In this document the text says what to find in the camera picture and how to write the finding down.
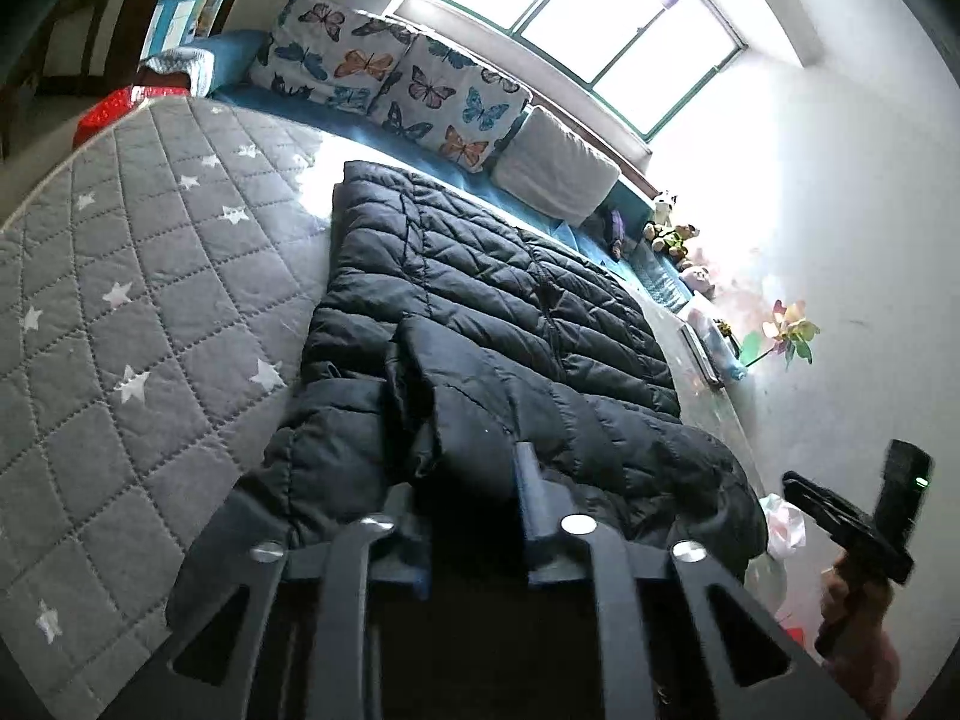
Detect butterfly print cushion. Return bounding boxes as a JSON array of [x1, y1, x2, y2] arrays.
[[247, 0, 417, 112], [373, 34, 532, 172]]

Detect white pillow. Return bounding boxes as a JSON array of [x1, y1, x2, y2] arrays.
[[491, 106, 622, 226]]

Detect pastel pinwheel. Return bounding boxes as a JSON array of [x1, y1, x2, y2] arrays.
[[739, 300, 821, 372]]

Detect dark wooden door frame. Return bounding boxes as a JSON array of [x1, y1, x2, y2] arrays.
[[105, 0, 263, 91]]

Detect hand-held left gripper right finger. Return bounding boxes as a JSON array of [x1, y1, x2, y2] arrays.
[[512, 442, 871, 720]]

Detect turquoise cabinet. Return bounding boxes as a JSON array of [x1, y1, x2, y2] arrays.
[[139, 0, 226, 61]]

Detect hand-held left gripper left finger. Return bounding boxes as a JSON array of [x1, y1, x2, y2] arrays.
[[97, 481, 436, 720]]

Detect person's right hand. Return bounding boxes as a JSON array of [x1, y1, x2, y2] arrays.
[[819, 551, 893, 653]]

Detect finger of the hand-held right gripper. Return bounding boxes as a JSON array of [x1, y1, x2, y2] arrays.
[[784, 471, 875, 541]]

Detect clear plastic storage box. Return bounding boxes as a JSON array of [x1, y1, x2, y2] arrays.
[[686, 292, 747, 380]]

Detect grey quilted star table cover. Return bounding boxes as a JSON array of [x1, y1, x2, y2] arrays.
[[0, 97, 346, 720]]

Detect dark wooden chair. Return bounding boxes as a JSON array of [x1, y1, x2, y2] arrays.
[[15, 0, 117, 102]]

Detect blue sofa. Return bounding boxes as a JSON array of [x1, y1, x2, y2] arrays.
[[210, 28, 698, 308]]

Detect brown bear plush toy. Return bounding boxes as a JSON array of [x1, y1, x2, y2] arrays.
[[651, 223, 698, 260]]

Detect white plastic bag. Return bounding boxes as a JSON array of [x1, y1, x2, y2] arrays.
[[757, 493, 807, 560]]

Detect silver black keyboard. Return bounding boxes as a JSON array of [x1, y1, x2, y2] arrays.
[[679, 324, 725, 389]]

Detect person's right forearm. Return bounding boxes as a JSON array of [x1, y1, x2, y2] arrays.
[[847, 634, 905, 717]]

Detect green framed window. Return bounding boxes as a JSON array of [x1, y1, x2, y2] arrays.
[[394, 0, 747, 142]]

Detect white knit cloth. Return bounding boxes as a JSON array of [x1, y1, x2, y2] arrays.
[[139, 47, 215, 96]]

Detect red plastic stool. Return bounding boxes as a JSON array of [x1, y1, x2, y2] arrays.
[[75, 86, 188, 147]]

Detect black down jacket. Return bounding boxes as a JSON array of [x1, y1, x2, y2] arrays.
[[166, 160, 770, 627]]

